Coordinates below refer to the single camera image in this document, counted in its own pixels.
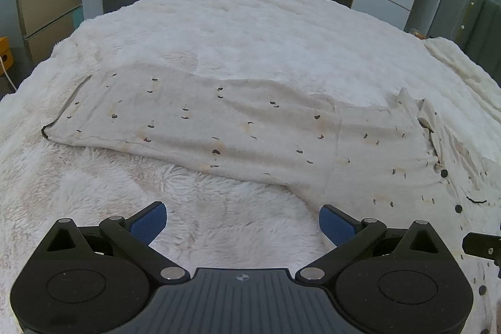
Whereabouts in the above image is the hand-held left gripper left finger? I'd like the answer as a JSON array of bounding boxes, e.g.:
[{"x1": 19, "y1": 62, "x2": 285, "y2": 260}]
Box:
[{"x1": 41, "y1": 202, "x2": 189, "y2": 282}]

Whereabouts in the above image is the white cable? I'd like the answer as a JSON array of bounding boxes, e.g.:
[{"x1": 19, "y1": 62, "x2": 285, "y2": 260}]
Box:
[{"x1": 0, "y1": 56, "x2": 18, "y2": 92}]

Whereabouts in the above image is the white fluffy blanket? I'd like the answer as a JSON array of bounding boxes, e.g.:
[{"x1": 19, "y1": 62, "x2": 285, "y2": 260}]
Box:
[{"x1": 0, "y1": 0, "x2": 501, "y2": 334}]

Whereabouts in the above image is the cream fleece blanket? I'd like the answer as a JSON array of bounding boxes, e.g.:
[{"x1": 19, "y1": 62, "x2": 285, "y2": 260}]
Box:
[{"x1": 425, "y1": 37, "x2": 501, "y2": 116}]

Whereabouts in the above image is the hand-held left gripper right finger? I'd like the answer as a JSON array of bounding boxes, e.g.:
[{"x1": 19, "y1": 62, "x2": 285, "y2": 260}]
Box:
[{"x1": 294, "y1": 204, "x2": 447, "y2": 284}]

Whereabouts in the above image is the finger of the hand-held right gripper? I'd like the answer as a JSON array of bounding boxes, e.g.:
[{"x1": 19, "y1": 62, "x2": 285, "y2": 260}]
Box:
[{"x1": 462, "y1": 231, "x2": 501, "y2": 269}]

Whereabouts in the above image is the yellow box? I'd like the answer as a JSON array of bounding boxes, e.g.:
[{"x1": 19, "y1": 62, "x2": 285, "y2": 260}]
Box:
[{"x1": 0, "y1": 37, "x2": 15, "y2": 79}]

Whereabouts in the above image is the cream spotted pajama shirt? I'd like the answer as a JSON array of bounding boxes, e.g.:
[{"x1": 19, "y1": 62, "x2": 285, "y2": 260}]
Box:
[{"x1": 41, "y1": 64, "x2": 501, "y2": 334}]

